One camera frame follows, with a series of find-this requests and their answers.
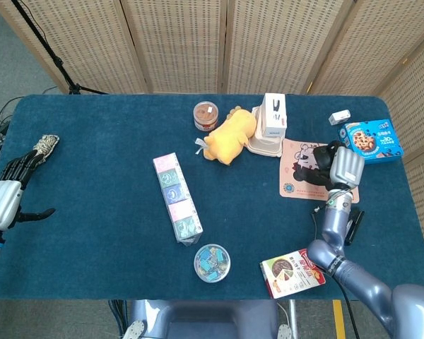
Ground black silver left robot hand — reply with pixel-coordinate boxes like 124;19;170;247
0;148;57;230

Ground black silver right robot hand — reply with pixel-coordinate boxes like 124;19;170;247
309;140;365;194

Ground black computer mouse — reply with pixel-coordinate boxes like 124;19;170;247
313;143;335;174

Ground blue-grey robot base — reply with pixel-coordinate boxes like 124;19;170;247
122;299;294;339

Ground pink cartoon mouse pad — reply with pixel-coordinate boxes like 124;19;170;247
278;138;360;204

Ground blue cookie box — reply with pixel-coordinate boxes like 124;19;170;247
337;119;405;167

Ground small white charger box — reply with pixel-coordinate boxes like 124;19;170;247
328;109;351;126

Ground black stapler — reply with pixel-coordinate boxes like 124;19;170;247
344;207;365;246

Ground beige lunch container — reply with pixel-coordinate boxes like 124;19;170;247
247;105;283;158

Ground white box with black print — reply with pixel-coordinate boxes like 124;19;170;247
261;93;288;138

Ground blue table carpet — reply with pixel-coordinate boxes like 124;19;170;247
0;93;424;301

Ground yellow plush toy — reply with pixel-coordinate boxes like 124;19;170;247
194;106;258;167

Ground red white snack packet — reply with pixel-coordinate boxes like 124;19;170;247
259;246;326;299

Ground black tripod stand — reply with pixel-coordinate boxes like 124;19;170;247
10;0;109;95

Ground round brown snack jar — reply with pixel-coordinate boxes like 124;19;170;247
193;101;220;132

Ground metal table leg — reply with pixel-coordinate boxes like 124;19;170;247
288;299;298;339

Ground clear tub of binder clips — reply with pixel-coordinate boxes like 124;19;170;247
193;243;231;283

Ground long pack of tissue packets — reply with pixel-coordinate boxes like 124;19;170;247
152;152;204;247

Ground woven folding screen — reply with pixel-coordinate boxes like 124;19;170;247
0;0;424;276

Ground coiled beige rope bundle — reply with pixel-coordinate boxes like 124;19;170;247
33;134;60;163

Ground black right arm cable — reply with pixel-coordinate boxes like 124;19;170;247
311;206;360;339

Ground black cables under table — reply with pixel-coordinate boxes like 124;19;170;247
107;299;128;339

